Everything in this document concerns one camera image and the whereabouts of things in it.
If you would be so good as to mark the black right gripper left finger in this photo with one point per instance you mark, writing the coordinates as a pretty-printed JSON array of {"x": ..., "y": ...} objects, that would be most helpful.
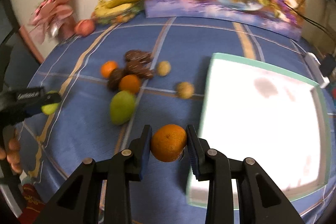
[{"x": 78, "y": 199}]

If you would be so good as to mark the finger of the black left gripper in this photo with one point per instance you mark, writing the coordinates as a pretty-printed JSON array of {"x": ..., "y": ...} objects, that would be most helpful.
[{"x": 17, "y": 105}]

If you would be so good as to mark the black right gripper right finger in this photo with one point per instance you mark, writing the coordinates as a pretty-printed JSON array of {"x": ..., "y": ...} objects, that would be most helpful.
[{"x": 260, "y": 199}]

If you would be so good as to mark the small green fruit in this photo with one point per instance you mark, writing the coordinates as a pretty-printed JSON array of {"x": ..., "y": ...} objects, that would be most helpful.
[{"x": 49, "y": 109}]

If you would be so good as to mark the large orange fruit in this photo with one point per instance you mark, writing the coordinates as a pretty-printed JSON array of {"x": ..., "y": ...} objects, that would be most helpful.
[{"x": 168, "y": 143}]

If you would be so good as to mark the person left hand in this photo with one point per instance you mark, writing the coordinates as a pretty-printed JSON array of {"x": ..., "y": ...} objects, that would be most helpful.
[{"x": 11, "y": 154}]

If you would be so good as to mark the white tray green rim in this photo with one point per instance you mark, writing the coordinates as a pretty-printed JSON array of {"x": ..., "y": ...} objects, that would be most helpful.
[{"x": 273, "y": 115}]

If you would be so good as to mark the pink ribbon gift bouquet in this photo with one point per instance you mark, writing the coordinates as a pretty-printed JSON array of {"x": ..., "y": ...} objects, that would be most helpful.
[{"x": 54, "y": 18}]

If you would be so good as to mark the small orange tangerine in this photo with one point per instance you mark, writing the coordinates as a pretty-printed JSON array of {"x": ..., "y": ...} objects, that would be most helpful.
[{"x": 107, "y": 68}]

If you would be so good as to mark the blue plaid tablecloth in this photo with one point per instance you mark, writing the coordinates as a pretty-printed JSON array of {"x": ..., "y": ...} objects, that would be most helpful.
[{"x": 52, "y": 147}]

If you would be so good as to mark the red apple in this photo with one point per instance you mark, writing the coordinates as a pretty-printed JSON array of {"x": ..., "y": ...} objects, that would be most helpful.
[{"x": 85, "y": 27}]

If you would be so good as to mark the small brown kiwi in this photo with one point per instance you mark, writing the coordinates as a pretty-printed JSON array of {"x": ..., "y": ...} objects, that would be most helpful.
[
  {"x": 185, "y": 90},
  {"x": 163, "y": 68}
]

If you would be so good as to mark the white power strip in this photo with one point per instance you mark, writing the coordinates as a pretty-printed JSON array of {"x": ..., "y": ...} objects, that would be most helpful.
[{"x": 313, "y": 64}]

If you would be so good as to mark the yellow banana bunch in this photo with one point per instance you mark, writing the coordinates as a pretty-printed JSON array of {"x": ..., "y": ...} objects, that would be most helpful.
[{"x": 110, "y": 8}]

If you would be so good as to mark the black power adapter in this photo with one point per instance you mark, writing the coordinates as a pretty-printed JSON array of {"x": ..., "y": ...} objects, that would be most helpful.
[{"x": 327, "y": 65}]

